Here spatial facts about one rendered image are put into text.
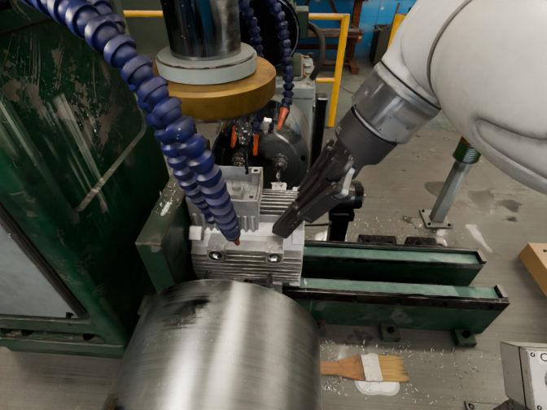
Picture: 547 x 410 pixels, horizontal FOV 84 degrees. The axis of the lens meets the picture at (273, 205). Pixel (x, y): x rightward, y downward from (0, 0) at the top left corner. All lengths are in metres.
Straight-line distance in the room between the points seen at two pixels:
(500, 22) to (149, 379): 0.38
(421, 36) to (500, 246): 0.84
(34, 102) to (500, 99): 0.45
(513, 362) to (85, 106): 0.69
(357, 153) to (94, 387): 0.66
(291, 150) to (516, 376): 0.55
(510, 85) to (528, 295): 0.83
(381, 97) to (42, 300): 0.57
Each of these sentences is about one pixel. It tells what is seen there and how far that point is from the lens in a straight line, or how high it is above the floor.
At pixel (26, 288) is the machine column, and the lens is 0.60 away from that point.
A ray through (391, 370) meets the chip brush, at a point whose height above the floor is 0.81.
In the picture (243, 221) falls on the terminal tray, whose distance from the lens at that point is 0.52.
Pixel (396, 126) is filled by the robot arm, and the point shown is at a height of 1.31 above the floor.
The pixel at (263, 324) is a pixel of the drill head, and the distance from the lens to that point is 0.35.
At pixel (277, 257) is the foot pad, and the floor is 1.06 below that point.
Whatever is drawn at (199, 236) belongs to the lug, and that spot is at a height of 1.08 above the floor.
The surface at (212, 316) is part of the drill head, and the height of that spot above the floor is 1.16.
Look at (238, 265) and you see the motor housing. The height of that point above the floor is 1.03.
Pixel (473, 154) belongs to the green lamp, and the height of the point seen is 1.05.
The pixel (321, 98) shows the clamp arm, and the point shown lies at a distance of 0.58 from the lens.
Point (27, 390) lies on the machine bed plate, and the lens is 0.85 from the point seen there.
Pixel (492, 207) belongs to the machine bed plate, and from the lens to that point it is 1.24.
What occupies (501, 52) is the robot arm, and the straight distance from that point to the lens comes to 0.23.
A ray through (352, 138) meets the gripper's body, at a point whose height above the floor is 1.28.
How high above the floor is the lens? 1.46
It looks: 41 degrees down
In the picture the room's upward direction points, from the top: straight up
